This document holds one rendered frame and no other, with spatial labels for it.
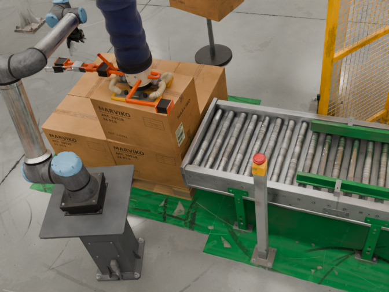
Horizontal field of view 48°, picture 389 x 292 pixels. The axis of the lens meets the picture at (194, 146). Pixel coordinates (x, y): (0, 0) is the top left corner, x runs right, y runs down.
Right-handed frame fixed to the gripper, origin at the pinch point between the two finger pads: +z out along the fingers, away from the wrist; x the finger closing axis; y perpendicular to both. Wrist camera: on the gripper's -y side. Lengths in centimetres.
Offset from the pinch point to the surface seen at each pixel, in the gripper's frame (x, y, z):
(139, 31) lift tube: 0, 52, -19
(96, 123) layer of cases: -3, -8, 67
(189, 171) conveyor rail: -31, 83, 63
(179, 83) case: 12, 64, 27
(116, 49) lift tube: -7.6, 37.5, -10.3
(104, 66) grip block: 1.0, 16.3, 12.5
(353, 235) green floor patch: -12, 190, 121
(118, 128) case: -16, 24, 52
